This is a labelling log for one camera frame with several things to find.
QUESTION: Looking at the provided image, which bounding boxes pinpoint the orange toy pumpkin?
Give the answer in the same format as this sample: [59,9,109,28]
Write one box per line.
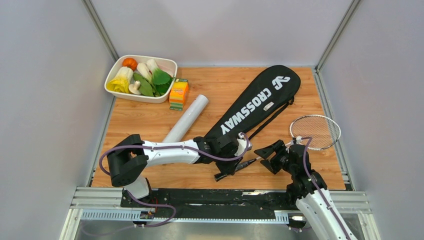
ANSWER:
[122,57,138,71]

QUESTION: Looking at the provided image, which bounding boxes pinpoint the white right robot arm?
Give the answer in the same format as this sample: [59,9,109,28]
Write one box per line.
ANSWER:
[254,137,356,240]

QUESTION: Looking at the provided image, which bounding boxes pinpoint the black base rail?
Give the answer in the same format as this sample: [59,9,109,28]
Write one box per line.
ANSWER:
[69,187,369,229]

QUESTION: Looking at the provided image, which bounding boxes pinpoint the white plastic tray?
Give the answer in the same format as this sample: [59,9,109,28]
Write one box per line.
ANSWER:
[104,55,178,104]

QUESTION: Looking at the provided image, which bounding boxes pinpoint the green toy bok choy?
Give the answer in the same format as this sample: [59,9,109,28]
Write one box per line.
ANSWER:
[146,58,173,96]

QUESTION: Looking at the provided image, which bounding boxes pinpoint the white racket with red strings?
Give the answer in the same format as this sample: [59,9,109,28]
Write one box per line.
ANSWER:
[235,114,341,180]

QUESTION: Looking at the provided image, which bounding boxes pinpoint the white shuttlecock tube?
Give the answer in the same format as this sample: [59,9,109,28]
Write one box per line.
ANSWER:
[162,94,209,143]

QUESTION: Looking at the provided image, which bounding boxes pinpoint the white toy bok choy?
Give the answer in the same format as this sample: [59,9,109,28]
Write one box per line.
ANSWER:
[136,62,152,84]

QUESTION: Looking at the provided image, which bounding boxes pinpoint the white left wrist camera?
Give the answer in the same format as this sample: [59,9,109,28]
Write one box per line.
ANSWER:
[235,132,253,156]

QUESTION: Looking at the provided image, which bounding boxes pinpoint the packaged colourful sponges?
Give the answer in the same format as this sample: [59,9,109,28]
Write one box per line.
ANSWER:
[168,78,189,111]

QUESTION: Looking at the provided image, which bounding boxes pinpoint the black racket bag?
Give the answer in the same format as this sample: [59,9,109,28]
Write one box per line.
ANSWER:
[205,65,301,138]

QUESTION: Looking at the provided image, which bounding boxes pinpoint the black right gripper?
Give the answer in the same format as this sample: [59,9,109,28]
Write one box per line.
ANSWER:
[253,139,296,175]

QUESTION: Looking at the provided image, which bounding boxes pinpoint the yellow toy cabbage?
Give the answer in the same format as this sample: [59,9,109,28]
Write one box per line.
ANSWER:
[106,66,134,94]

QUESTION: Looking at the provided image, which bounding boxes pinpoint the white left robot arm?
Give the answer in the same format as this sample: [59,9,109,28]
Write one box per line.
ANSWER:
[99,132,252,207]

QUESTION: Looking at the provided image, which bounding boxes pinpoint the toy mushroom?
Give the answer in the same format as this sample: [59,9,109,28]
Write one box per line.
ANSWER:
[128,80,142,95]

